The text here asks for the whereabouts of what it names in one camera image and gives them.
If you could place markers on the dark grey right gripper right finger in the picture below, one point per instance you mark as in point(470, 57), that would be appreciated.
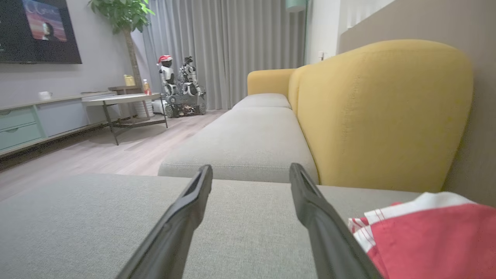
point(329, 240)

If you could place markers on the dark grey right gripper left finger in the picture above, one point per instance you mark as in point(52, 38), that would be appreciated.
point(178, 236)

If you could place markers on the red shorts with white stripe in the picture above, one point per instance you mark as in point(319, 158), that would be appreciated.
point(434, 240)

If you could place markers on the grey tracked robot base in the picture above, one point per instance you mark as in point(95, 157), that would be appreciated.
point(186, 104)

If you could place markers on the folded red garment striped trim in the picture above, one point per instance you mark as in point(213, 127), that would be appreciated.
point(358, 228)

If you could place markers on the large grey sofa seat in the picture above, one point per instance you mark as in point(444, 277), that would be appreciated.
point(77, 224)

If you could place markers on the grey sofa seat cushion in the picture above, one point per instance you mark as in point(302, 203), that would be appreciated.
point(248, 139)
point(263, 100)

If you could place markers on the white ribbed plant pot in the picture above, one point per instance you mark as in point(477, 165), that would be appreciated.
point(144, 109)

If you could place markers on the large yellow sofa backrest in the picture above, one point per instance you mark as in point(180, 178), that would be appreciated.
point(379, 116)

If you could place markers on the grey coffee table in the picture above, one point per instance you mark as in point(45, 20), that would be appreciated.
point(120, 99)

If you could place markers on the orange drink bottle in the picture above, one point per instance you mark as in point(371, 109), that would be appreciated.
point(146, 87)

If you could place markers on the white black humanoid robot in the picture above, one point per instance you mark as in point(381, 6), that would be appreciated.
point(190, 77)

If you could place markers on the humanoid robot with santa hat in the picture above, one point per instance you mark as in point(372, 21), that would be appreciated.
point(167, 75)

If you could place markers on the small yellow box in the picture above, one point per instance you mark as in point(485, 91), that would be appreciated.
point(129, 80)

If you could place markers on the long green grey tv cabinet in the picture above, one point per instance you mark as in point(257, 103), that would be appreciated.
point(58, 116)

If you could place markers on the grey pleated curtain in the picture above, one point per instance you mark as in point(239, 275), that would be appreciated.
point(232, 50)

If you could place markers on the small white cup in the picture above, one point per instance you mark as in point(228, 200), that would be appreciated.
point(45, 95)

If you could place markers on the green indoor tree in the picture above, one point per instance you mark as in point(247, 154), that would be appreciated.
point(124, 15)

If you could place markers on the white wall socket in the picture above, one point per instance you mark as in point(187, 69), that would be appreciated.
point(321, 55)

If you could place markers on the wall mounted television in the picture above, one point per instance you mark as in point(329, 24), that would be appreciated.
point(35, 31)

